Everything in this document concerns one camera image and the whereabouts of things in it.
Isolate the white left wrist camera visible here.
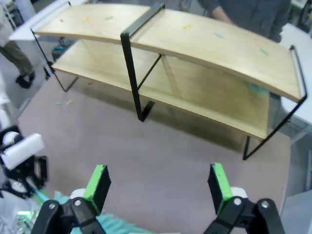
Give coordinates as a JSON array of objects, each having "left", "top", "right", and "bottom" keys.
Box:
[{"left": 0, "top": 133, "right": 45, "bottom": 171}]

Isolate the wooden shelf black metal frame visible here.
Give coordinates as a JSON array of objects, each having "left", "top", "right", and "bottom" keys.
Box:
[{"left": 30, "top": 1, "right": 308, "bottom": 161}]

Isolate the person right hand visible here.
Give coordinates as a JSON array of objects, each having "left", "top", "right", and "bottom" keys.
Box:
[{"left": 211, "top": 6, "right": 234, "bottom": 25}]

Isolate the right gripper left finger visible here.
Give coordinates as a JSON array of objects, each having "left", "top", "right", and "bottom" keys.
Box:
[{"left": 31, "top": 164, "right": 113, "bottom": 234}]

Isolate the white side table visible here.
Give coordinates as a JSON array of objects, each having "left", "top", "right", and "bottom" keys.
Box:
[
  {"left": 277, "top": 22, "right": 312, "bottom": 149},
  {"left": 9, "top": 23, "right": 41, "bottom": 41}
]

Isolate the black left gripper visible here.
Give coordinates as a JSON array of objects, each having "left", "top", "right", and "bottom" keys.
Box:
[{"left": 0, "top": 155, "right": 49, "bottom": 195}]

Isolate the teal chenille duster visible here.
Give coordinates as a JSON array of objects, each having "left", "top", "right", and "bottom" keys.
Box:
[{"left": 33, "top": 187, "right": 156, "bottom": 234}]

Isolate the bystander in khaki trousers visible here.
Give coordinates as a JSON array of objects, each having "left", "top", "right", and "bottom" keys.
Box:
[{"left": 0, "top": 0, "right": 37, "bottom": 89}]

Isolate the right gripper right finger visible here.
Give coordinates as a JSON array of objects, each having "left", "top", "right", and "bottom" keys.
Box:
[{"left": 203, "top": 162, "right": 286, "bottom": 234}]

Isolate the person torso grey jacket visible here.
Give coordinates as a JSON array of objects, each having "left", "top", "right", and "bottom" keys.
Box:
[{"left": 196, "top": 0, "right": 293, "bottom": 44}]

